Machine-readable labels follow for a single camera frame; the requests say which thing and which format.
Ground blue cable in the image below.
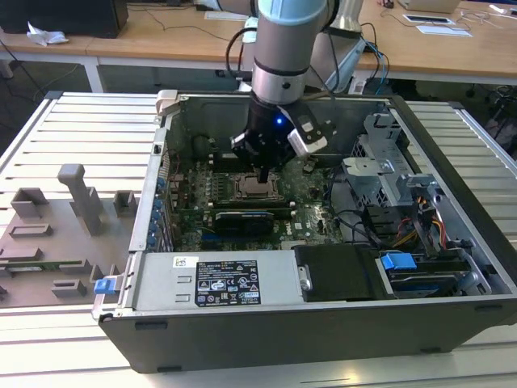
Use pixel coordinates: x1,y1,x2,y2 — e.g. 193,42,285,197
365,38,391,96

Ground silver power supply unit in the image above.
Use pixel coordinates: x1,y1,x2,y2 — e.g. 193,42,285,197
120,250,304,312

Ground coloured power wires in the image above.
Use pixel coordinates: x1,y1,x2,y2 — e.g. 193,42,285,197
397,193,449,251

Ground CPU socket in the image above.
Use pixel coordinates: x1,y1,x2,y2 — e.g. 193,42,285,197
224,171,287,204

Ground blue disk carrier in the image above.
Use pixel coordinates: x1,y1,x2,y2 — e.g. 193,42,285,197
379,251,417,272

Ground blue case latch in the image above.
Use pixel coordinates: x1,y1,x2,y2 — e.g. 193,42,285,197
93,276,115,295

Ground hard disk drive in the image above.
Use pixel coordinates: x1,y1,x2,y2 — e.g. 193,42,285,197
387,270,457,298

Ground black cable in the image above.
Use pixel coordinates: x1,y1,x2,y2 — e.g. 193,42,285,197
329,165,385,247

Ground wooden desk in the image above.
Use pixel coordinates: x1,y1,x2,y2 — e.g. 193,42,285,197
0,0,517,86

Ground green motherboard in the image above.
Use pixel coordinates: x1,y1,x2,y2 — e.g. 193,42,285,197
167,155,348,254

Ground beige case handle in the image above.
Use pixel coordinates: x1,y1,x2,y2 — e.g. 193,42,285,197
155,89,179,118

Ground black drive shroud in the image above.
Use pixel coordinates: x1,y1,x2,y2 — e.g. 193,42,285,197
291,244,395,303

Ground white paper sheet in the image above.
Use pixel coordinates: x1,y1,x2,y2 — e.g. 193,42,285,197
415,24,473,38

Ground black open PC case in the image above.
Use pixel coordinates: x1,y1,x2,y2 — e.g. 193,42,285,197
91,89,517,375

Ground black graphics card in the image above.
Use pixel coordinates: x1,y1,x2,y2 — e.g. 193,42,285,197
213,209,276,238

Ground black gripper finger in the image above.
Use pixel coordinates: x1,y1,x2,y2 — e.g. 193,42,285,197
229,133,266,187
264,150,302,187

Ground silver CPU plate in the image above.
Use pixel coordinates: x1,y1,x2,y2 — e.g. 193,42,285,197
237,177,275,197

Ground crumpled white paper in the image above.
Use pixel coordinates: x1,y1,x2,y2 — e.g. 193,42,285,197
26,20,69,46

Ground metal drive cage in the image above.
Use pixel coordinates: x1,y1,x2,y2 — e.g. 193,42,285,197
341,112,441,211

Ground black box on desk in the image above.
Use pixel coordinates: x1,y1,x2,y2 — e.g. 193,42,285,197
0,0,129,40

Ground grey parts rack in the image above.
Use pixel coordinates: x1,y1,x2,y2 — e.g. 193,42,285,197
0,163,141,310

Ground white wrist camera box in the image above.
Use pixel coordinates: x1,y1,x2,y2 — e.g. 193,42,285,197
286,115,338,157

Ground green RAM stick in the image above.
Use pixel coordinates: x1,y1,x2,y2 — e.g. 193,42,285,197
0,260,84,274

